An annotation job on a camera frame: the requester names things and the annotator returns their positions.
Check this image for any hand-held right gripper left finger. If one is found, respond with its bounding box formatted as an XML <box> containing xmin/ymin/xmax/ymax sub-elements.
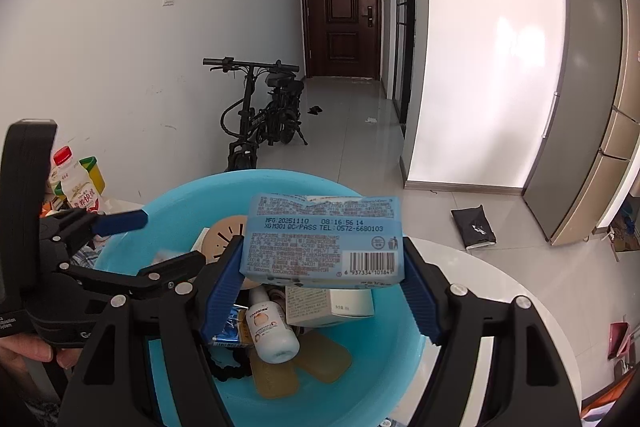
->
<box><xmin>57</xmin><ymin>237</ymin><xmax>246</xmax><ymax>427</ymax></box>

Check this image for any person's left hand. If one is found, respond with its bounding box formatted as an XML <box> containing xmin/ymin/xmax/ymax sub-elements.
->
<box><xmin>0</xmin><ymin>334</ymin><xmax>81</xmax><ymax>370</ymax></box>

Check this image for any black framed glass door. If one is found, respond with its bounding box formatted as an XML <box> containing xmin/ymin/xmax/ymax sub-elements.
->
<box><xmin>391</xmin><ymin>0</ymin><xmax>418</xmax><ymax>125</ymax></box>

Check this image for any clear blue wipe packet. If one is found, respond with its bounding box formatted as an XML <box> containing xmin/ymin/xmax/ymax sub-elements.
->
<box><xmin>212</xmin><ymin>309</ymin><xmax>251</xmax><ymax>348</ymax></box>

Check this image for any black bag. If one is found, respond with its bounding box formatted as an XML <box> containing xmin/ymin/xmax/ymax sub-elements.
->
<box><xmin>451</xmin><ymin>205</ymin><xmax>497</xmax><ymax>252</ymax></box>

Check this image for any black hair tie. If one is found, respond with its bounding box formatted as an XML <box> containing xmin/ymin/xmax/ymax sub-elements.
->
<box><xmin>210</xmin><ymin>352</ymin><xmax>253</xmax><ymax>383</ymax></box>

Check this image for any white printed carton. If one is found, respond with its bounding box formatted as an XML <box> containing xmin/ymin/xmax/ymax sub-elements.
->
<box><xmin>285</xmin><ymin>284</ymin><xmax>376</xmax><ymax>328</ymax></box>

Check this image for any blue tissue packet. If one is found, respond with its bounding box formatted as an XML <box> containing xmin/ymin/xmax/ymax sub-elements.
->
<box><xmin>241</xmin><ymin>193</ymin><xmax>407</xmax><ymax>290</ymax></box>

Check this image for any black folding electric bike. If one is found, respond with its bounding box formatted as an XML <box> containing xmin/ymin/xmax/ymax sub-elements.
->
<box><xmin>202</xmin><ymin>56</ymin><xmax>308</xmax><ymax>172</ymax></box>

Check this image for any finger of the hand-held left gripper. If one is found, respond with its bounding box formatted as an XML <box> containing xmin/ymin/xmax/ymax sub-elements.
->
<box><xmin>40</xmin><ymin>208</ymin><xmax>149</xmax><ymax>258</ymax></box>
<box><xmin>55</xmin><ymin>249</ymin><xmax>207</xmax><ymax>308</ymax></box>

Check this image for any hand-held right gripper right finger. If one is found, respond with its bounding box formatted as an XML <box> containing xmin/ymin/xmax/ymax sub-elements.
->
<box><xmin>400</xmin><ymin>237</ymin><xmax>583</xmax><ymax>427</ymax></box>

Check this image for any green yellow cup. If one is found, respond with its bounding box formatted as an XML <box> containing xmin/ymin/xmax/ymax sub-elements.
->
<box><xmin>79</xmin><ymin>156</ymin><xmax>106</xmax><ymax>196</ymax></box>

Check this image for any dark brown entrance door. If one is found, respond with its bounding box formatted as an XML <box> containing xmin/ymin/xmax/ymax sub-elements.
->
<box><xmin>299</xmin><ymin>0</ymin><xmax>382</xmax><ymax>82</ymax></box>

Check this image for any blue plastic basin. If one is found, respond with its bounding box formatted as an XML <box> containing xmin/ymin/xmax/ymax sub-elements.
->
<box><xmin>94</xmin><ymin>170</ymin><xmax>441</xmax><ymax>427</ymax></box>

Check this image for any orange soap box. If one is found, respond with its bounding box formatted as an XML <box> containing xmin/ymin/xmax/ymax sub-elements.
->
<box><xmin>250</xmin><ymin>329</ymin><xmax>353</xmax><ymax>400</ymax></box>

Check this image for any gold grey refrigerator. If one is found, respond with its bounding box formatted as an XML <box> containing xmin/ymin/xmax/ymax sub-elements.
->
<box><xmin>522</xmin><ymin>0</ymin><xmax>640</xmax><ymax>248</ymax></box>

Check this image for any beige round perforated disc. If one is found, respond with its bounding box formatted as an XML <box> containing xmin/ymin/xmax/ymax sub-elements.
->
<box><xmin>202</xmin><ymin>214</ymin><xmax>248</xmax><ymax>263</ymax></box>

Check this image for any small white peach-label bottle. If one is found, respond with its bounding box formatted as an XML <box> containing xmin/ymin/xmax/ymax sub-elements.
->
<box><xmin>245</xmin><ymin>284</ymin><xmax>301</xmax><ymax>364</ymax></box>

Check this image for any milk drink bottle red cap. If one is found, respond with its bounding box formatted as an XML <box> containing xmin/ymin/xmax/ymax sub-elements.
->
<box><xmin>50</xmin><ymin>146</ymin><xmax>103</xmax><ymax>215</ymax></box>

